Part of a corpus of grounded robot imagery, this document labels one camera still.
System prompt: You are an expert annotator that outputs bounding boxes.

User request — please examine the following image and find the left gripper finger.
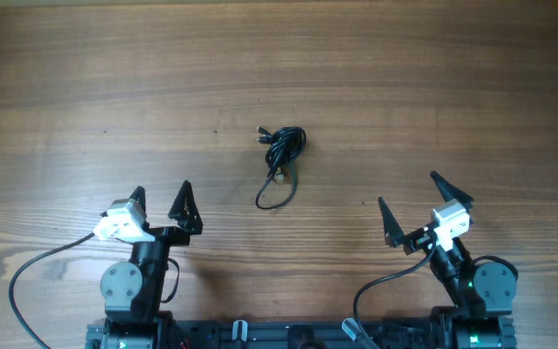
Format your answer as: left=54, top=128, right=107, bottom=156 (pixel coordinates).
left=128, top=186, right=146, bottom=216
left=168, top=180, right=203, bottom=235

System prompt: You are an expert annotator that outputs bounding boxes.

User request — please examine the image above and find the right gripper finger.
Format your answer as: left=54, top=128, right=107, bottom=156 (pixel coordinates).
left=378, top=197, right=405, bottom=248
left=430, top=171, right=474, bottom=209

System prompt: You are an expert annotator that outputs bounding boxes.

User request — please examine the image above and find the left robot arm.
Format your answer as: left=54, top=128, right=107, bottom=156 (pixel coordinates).
left=84, top=180, right=202, bottom=349

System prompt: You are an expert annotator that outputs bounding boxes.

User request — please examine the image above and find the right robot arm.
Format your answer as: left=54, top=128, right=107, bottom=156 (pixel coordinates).
left=372, top=171, right=519, bottom=349

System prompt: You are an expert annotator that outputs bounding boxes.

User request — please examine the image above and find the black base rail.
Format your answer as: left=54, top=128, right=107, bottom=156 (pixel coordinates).
left=84, top=316, right=517, bottom=349

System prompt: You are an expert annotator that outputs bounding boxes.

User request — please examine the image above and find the left camera black cable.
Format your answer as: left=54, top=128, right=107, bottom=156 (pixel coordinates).
left=8, top=232, right=97, bottom=349

